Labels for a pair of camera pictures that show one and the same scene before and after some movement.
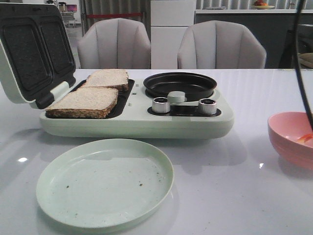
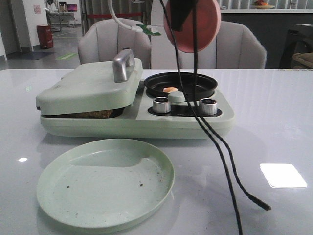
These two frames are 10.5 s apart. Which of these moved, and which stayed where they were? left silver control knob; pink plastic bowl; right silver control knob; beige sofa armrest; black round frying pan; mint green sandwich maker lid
Moved: pink plastic bowl; mint green sandwich maker lid
Stayed: beige sofa armrest; left silver control knob; black round frying pan; right silver control knob
